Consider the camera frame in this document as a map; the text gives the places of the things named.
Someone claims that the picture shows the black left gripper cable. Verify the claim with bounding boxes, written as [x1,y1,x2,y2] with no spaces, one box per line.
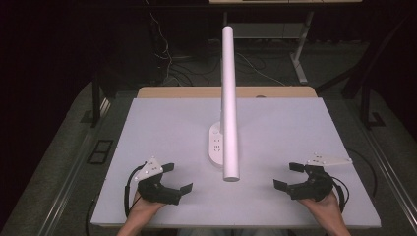
[123,162,148,219]

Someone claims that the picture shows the black floor cable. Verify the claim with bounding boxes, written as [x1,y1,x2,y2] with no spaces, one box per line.
[85,196,100,236]
[346,147,379,199]

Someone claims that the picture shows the black floor socket frame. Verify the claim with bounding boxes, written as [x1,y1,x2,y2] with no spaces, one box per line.
[86,139,114,165]

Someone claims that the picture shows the white floor cables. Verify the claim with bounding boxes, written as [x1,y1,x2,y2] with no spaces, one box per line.
[144,0,286,88]

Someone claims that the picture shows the white desk lamp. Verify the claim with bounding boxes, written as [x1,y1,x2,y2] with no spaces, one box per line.
[208,26,241,182]

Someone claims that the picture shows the person's left hand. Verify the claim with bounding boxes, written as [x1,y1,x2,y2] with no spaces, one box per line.
[126,191,167,219]

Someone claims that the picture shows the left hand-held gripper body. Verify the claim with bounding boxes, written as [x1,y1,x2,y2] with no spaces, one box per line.
[134,156,182,207]

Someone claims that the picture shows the metal floor rail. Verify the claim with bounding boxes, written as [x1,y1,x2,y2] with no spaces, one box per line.
[37,97,112,236]
[358,126,417,232]

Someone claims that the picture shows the person's right hand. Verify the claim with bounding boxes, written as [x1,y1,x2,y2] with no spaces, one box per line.
[297,191,341,221]

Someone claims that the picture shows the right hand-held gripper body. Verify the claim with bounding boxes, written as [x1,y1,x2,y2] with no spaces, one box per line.
[287,151,354,203]

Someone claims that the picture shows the white table cover board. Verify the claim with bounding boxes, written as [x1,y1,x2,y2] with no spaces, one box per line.
[90,96,383,229]

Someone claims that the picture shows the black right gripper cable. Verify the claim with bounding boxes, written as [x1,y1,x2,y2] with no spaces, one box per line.
[329,176,350,214]

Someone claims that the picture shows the grey box under desk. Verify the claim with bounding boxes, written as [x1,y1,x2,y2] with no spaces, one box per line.
[228,22,305,40]

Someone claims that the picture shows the black metal stand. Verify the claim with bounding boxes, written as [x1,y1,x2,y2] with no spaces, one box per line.
[80,73,114,129]
[316,13,414,131]

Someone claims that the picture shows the wooden table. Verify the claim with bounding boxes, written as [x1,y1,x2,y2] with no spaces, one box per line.
[136,86,319,99]

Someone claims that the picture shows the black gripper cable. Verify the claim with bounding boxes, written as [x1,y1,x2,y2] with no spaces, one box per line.
[123,162,148,219]
[329,176,350,214]

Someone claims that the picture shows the white desk with metal legs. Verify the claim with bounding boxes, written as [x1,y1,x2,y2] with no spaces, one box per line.
[208,0,363,86]

